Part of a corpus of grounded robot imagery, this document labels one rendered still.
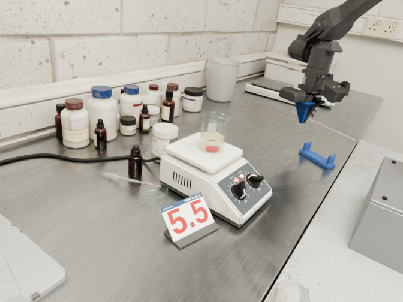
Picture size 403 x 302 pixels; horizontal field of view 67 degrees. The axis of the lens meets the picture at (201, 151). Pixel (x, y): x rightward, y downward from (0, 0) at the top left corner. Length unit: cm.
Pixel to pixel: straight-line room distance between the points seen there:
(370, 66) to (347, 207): 128
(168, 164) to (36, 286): 29
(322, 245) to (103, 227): 37
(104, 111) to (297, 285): 55
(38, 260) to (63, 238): 6
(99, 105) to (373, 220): 61
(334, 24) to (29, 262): 75
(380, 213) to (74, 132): 63
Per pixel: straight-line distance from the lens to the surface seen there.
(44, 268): 48
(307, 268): 54
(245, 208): 56
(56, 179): 67
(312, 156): 88
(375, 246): 60
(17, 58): 83
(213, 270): 48
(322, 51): 84
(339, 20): 81
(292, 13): 195
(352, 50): 192
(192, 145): 61
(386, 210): 56
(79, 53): 91
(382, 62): 190
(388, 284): 59
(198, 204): 55
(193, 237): 52
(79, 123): 75
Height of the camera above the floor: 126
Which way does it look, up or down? 27 degrees down
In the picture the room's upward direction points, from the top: 8 degrees clockwise
